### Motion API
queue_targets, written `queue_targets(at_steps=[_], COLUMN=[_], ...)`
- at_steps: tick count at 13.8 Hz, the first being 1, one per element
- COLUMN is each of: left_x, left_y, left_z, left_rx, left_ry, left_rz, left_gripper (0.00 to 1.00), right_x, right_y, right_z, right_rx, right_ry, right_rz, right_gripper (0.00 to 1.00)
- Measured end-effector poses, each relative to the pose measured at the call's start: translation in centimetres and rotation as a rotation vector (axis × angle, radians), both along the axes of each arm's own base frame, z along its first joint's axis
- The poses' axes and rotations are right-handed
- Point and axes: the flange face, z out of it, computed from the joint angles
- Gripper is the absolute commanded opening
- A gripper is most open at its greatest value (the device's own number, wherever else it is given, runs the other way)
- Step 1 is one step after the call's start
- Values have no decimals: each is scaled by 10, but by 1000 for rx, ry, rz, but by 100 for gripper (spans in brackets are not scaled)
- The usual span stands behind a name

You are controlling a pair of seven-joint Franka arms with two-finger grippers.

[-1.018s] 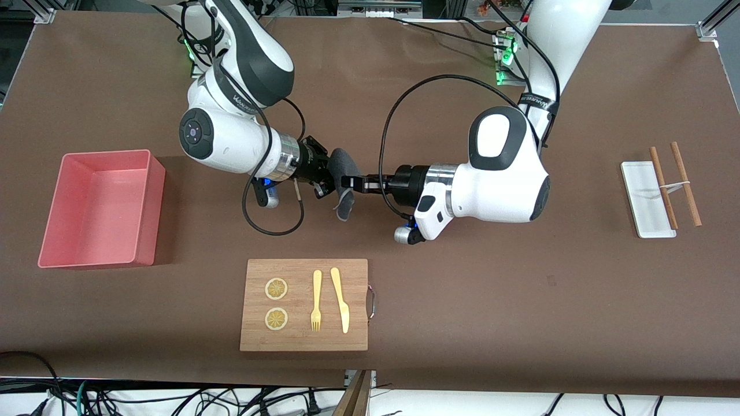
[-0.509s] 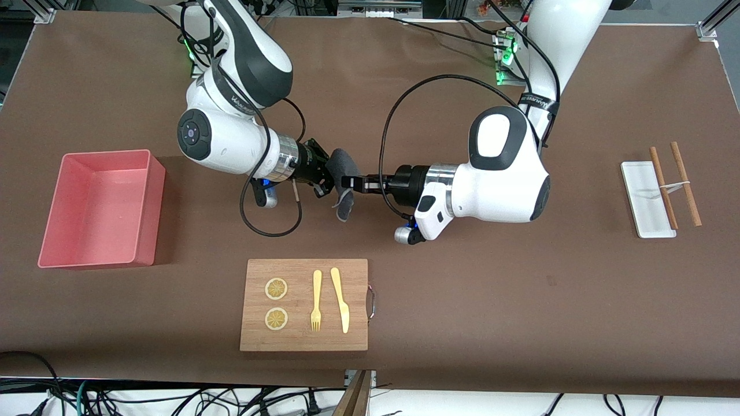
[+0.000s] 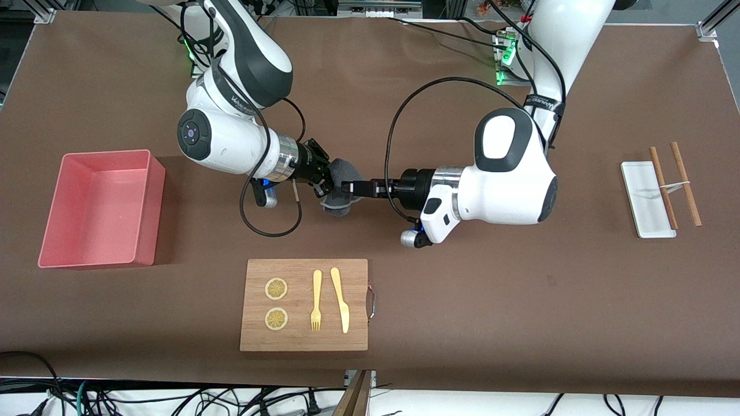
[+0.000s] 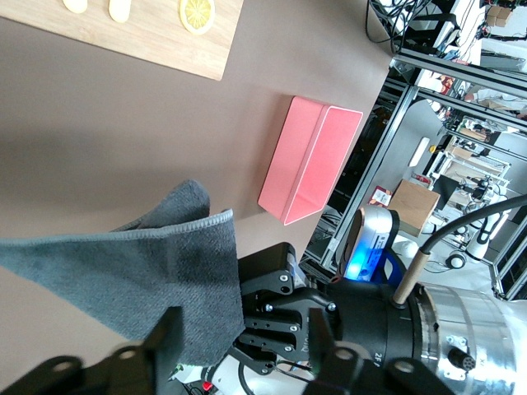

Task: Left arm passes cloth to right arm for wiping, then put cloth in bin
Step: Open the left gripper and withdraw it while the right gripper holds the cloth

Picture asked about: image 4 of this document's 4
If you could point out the small red box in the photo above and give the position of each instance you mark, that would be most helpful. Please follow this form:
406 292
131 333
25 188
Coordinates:
379 196

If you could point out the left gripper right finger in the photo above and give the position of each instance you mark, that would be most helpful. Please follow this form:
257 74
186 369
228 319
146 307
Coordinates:
350 374

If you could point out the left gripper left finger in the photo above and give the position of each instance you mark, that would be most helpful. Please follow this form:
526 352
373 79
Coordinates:
136 366

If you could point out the wooden cutting board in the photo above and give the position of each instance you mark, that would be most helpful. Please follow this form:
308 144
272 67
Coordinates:
144 37

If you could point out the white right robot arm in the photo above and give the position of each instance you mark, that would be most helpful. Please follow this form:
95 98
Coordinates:
473 329

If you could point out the lemon slice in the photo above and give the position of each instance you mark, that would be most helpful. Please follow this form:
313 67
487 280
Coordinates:
197 14

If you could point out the yellow knife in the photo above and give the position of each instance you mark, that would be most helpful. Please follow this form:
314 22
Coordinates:
75 5

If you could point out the pink plastic bin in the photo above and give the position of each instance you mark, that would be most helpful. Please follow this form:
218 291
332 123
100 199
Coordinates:
304 164

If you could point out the cardboard box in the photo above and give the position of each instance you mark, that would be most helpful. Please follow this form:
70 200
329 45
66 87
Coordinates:
416 205

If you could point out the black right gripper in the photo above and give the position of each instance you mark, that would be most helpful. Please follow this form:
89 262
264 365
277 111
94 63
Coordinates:
379 321

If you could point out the yellow fork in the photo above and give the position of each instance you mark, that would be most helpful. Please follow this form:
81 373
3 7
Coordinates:
119 10

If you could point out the aluminium frame structure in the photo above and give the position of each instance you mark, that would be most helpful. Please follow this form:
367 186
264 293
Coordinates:
395 123

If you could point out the grey and red cloth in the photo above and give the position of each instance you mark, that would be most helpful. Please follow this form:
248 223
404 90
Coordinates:
123 280

